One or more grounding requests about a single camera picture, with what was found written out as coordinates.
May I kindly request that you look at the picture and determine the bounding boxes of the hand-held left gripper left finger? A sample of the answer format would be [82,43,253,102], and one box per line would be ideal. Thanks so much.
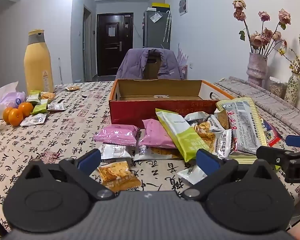
[16,149,115,201]

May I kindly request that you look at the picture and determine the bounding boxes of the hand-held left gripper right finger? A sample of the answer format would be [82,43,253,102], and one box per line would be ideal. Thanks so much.
[181,149,280,201]

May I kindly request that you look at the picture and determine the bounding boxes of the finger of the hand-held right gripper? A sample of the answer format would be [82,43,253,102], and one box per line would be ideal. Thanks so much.
[285,135,300,146]
[256,146,291,167]

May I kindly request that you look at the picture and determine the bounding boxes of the red blue snack packet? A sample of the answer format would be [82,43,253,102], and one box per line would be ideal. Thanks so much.
[262,119,282,147]

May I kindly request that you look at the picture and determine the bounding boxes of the white text-printed snack packet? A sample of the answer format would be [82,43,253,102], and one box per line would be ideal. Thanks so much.
[99,143,132,160]

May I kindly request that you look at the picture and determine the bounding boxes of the pink snack packet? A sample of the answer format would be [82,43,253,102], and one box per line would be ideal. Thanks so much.
[93,124,140,146]
[139,119,177,149]

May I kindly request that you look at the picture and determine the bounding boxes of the large pale striped snack packet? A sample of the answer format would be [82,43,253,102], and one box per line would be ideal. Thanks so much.
[216,97,268,155]

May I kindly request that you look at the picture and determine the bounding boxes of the long green white snack packet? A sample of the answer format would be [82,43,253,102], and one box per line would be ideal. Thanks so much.
[155,108,217,163]

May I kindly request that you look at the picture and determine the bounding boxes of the white oat cracker packet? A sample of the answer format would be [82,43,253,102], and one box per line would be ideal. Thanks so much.
[133,144,183,162]
[212,129,233,160]

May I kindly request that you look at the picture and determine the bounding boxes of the red cardboard box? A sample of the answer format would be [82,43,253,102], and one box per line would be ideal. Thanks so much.
[109,79,237,128]

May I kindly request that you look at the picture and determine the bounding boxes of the small white snack packet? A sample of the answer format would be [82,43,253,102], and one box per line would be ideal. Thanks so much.
[177,164,208,185]

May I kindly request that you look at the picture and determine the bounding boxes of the flat yellow snack packet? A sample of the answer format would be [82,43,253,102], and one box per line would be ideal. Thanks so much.
[229,154,282,171]

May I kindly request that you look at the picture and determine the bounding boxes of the clear orange cracker packet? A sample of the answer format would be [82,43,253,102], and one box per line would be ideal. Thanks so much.
[97,160,142,193]

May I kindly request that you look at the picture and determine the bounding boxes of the quilted grey pink cloth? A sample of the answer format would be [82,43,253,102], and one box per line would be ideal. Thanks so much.
[214,76,300,151]

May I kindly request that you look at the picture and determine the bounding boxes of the small patterned vase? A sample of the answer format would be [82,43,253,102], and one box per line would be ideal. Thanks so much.
[284,72,300,107]

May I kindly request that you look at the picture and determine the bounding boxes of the glass grain jar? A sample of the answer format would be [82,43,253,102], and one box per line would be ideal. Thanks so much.
[268,76,288,100]

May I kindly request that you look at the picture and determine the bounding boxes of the orange mandarin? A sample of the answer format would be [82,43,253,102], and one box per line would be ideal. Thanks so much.
[2,107,14,124]
[17,102,34,117]
[9,108,24,127]

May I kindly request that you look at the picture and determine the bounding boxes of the pink ribbed vase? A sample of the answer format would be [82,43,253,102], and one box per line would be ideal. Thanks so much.
[246,52,269,87]

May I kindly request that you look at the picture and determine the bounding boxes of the purple tissue pack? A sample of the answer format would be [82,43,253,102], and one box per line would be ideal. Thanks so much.
[0,81,27,119]

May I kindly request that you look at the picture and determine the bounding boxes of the purple puffer jacket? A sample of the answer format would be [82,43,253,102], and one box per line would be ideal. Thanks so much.
[115,48,184,81]

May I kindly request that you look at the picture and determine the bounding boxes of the yellow thermos bottle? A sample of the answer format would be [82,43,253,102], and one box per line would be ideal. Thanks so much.
[24,29,55,94]

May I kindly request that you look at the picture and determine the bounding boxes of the wooden chair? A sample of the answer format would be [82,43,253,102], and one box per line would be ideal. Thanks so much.
[143,50,163,80]

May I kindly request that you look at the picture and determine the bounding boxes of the dark entrance door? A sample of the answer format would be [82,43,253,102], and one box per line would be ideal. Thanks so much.
[97,12,134,77]

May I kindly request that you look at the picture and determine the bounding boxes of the dried pink roses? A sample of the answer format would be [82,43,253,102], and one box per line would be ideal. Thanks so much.
[232,0,292,56]

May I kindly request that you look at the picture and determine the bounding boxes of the grey refrigerator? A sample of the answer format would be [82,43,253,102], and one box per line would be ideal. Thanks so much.
[143,10,170,50]

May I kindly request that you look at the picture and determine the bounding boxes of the white folded umbrella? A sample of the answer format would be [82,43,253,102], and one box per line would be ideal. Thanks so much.
[163,11,171,43]

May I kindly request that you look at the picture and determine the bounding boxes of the clear plastic bag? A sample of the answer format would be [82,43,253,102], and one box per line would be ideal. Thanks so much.
[150,12,163,24]

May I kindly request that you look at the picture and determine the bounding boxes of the yellow box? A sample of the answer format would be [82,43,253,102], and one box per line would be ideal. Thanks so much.
[151,2,171,12]

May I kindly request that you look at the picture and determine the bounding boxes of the interior door frame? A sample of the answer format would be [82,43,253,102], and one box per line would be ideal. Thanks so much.
[83,4,93,82]

